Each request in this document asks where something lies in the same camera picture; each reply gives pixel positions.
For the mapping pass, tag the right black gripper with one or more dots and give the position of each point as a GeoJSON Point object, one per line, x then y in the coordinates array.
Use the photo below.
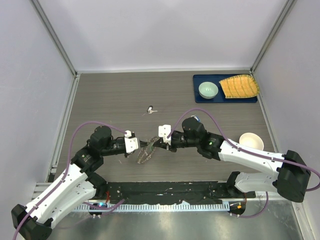
{"type": "Point", "coordinates": [166, 145]}

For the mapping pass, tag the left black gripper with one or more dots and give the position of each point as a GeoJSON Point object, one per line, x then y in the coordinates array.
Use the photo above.
{"type": "Point", "coordinates": [142, 143]}

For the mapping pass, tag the metal disc with keyrings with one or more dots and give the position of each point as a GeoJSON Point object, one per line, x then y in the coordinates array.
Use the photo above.
{"type": "Point", "coordinates": [143, 156]}

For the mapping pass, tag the key with green tag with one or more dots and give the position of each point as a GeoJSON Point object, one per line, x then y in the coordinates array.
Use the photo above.
{"type": "Point", "coordinates": [150, 148]}

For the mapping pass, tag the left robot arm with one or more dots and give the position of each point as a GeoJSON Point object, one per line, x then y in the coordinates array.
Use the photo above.
{"type": "Point", "coordinates": [77, 184]}

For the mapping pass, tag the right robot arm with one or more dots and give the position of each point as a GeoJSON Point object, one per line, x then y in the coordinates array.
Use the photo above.
{"type": "Point", "coordinates": [284, 174]}

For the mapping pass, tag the key with blue tag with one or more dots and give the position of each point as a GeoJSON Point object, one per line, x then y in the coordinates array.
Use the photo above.
{"type": "Point", "coordinates": [196, 117]}

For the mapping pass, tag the key with black tag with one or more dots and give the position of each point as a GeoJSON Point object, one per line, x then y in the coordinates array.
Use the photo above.
{"type": "Point", "coordinates": [151, 110]}

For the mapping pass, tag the pale green bowl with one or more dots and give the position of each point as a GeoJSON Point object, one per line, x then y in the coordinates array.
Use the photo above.
{"type": "Point", "coordinates": [208, 90]}

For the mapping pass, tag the blue tray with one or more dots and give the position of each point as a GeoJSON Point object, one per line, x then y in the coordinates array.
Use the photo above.
{"type": "Point", "coordinates": [220, 97]}

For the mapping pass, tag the cream bowl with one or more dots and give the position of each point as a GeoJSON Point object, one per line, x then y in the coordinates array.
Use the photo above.
{"type": "Point", "coordinates": [251, 140]}

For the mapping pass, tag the yellow woven cloth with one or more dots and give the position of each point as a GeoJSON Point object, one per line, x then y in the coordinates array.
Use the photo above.
{"type": "Point", "coordinates": [241, 86]}

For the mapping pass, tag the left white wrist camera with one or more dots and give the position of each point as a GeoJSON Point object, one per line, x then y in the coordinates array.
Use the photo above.
{"type": "Point", "coordinates": [132, 143]}

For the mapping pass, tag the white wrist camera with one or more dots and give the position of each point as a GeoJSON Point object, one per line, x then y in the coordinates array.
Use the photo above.
{"type": "Point", "coordinates": [163, 133]}
{"type": "Point", "coordinates": [132, 143]}

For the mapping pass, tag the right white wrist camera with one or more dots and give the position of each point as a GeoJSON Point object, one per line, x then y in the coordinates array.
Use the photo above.
{"type": "Point", "coordinates": [163, 133]}

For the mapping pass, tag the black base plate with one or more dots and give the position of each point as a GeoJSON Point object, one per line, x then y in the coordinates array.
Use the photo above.
{"type": "Point", "coordinates": [169, 193]}

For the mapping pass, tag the white cable duct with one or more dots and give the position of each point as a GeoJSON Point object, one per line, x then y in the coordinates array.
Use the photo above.
{"type": "Point", "coordinates": [183, 207]}

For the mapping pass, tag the front aluminium frame rail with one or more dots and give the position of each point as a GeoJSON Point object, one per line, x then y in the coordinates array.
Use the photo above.
{"type": "Point", "coordinates": [248, 184]}

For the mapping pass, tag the aluminium frame rail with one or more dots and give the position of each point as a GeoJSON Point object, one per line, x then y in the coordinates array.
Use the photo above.
{"type": "Point", "coordinates": [280, 20]}
{"type": "Point", "coordinates": [248, 184]}
{"type": "Point", "coordinates": [72, 91]}

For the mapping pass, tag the left aluminium frame rail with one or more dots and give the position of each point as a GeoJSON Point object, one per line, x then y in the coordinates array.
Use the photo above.
{"type": "Point", "coordinates": [72, 91]}

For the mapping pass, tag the right aluminium frame rail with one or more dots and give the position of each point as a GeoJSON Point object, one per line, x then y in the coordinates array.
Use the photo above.
{"type": "Point", "coordinates": [280, 20]}

